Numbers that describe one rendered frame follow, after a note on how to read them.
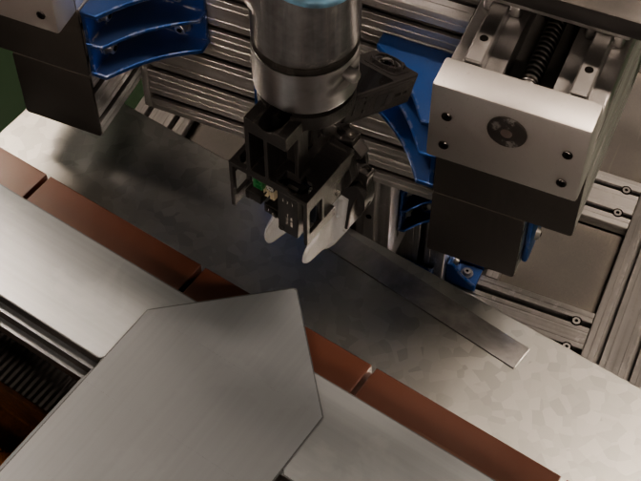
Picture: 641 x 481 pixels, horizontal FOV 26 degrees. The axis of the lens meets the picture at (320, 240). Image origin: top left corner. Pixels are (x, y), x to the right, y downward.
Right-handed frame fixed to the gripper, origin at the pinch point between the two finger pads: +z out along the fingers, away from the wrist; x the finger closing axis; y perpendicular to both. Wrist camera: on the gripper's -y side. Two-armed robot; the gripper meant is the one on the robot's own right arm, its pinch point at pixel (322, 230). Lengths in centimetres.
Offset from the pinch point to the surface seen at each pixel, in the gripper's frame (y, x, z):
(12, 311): 18.1, -19.5, 6.3
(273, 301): 5.3, -1.4, 5.1
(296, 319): 5.7, 1.2, 5.1
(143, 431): 21.2, -2.6, 5.1
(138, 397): 19.0, -4.8, 5.1
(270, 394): 12.8, 3.7, 5.1
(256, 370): 11.7, 1.4, 5.1
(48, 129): -7.9, -41.6, 22.0
